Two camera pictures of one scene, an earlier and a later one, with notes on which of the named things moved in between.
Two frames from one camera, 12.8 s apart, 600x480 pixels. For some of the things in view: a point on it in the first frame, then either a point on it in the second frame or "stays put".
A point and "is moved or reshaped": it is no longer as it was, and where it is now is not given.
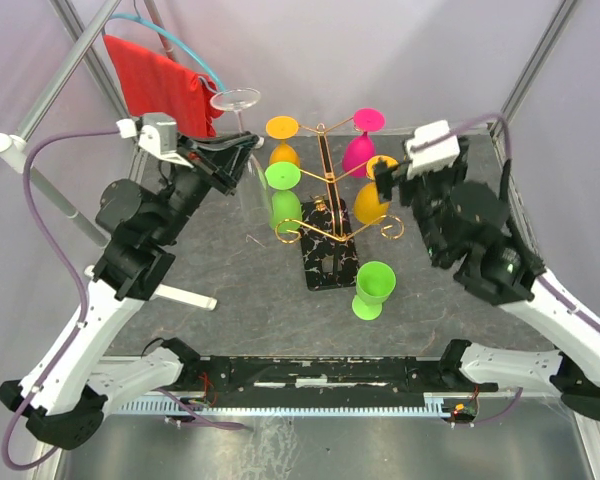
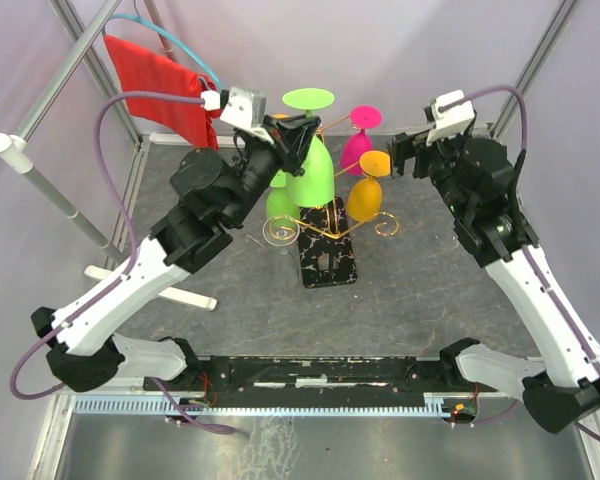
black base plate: [323, 375] stays put
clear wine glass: [254, 205] is moved or reshaped
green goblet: [286, 207] stays put
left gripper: [221, 162] to [293, 134]
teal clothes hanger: [162, 29] stays put
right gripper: [452, 175] to [404, 144]
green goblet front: [375, 282] to [315, 186]
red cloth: [157, 85] stays put
